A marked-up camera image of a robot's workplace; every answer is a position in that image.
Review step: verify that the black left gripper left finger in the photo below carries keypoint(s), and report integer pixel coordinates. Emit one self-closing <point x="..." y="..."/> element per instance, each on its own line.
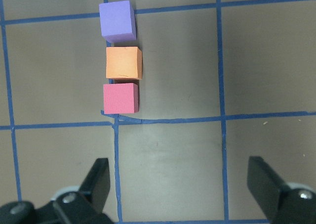
<point x="85" y="206"/>

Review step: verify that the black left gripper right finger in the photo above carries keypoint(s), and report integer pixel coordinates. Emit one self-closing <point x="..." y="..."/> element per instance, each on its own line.
<point x="281" y="202"/>

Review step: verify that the pink foam cube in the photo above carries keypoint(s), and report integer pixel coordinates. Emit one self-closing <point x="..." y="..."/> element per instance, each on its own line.
<point x="121" y="98"/>

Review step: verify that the orange foam cube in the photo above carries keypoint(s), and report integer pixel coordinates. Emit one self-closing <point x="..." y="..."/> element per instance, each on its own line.
<point x="124" y="63"/>

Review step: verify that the purple foam cube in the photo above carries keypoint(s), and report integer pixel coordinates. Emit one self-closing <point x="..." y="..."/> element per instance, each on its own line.
<point x="117" y="21"/>

